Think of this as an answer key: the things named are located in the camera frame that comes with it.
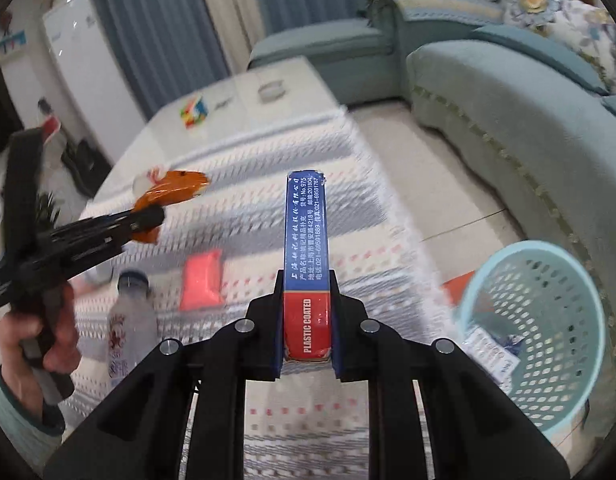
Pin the red blue playing card box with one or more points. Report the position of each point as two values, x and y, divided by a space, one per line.
306 288

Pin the clear blue cap bottle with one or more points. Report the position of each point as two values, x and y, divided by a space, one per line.
131 326

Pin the white refrigerator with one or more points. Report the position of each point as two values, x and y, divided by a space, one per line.
92 77

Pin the colourful rubik cube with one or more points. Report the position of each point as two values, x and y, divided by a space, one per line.
194 112

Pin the striped knit table cloth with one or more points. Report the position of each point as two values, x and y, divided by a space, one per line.
306 425

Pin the orange plastic trash bag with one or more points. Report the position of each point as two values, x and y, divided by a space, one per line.
455 288

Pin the light blue laundry basket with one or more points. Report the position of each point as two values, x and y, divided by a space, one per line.
539 291

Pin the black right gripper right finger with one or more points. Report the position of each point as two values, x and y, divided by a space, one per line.
434 412

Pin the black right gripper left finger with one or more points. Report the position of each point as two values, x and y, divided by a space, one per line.
181 412

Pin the blue window curtain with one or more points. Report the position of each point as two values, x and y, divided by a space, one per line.
167 48

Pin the floral long pillow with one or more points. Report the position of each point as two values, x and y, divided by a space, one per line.
587 30

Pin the pink plastic packet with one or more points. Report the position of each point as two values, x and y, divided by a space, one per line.
201 281

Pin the left hand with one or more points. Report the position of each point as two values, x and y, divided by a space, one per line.
63 358

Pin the blue fabric sofa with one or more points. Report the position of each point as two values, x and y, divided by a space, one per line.
530 117

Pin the orange snack wrapper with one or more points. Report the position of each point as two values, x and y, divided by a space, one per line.
177 186

